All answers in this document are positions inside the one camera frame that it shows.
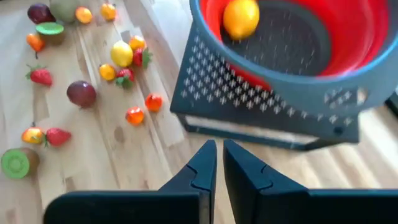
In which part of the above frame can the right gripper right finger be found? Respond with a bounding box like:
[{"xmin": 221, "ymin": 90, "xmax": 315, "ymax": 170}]
[{"xmin": 223, "ymin": 139, "xmax": 398, "ymax": 224}]

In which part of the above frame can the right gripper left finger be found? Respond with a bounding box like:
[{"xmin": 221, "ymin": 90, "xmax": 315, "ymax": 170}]
[{"xmin": 43, "ymin": 139, "xmax": 218, "ymax": 224}]

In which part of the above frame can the yellow lemon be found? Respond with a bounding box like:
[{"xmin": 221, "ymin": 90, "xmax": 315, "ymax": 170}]
[
  {"xmin": 223, "ymin": 0, "xmax": 261, "ymax": 40},
  {"xmin": 110, "ymin": 40, "xmax": 134, "ymax": 68}
]

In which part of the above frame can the halved kiwi fruit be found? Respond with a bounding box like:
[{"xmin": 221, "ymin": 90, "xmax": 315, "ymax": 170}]
[
  {"xmin": 0, "ymin": 146, "xmax": 40, "ymax": 180},
  {"xmin": 35, "ymin": 21, "xmax": 66, "ymax": 46}
]

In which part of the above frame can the small orange fruit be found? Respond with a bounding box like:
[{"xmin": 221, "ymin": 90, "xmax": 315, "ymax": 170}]
[
  {"xmin": 75, "ymin": 6, "xmax": 93, "ymax": 25},
  {"xmin": 128, "ymin": 35, "xmax": 147, "ymax": 52},
  {"xmin": 99, "ymin": 2, "xmax": 118, "ymax": 22}
]

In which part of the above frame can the red collapsible colander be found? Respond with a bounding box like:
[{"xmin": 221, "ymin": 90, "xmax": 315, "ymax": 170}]
[{"xmin": 188, "ymin": 0, "xmax": 398, "ymax": 118}]

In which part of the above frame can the black perforated metal shelf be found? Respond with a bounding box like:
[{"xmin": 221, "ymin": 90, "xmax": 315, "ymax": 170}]
[{"xmin": 169, "ymin": 23, "xmax": 361, "ymax": 152}]

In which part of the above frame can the red strawberry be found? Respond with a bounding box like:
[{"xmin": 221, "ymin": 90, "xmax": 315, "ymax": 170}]
[
  {"xmin": 43, "ymin": 127, "xmax": 72, "ymax": 147},
  {"xmin": 25, "ymin": 64, "xmax": 53, "ymax": 87},
  {"xmin": 132, "ymin": 46, "xmax": 153, "ymax": 69},
  {"xmin": 114, "ymin": 68, "xmax": 136, "ymax": 90}
]

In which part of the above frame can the dark red toy apple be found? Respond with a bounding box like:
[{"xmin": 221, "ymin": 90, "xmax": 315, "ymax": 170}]
[{"xmin": 66, "ymin": 80, "xmax": 98, "ymax": 109}]

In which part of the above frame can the dark red plum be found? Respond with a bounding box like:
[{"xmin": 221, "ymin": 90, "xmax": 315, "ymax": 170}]
[{"xmin": 27, "ymin": 2, "xmax": 57, "ymax": 25}]

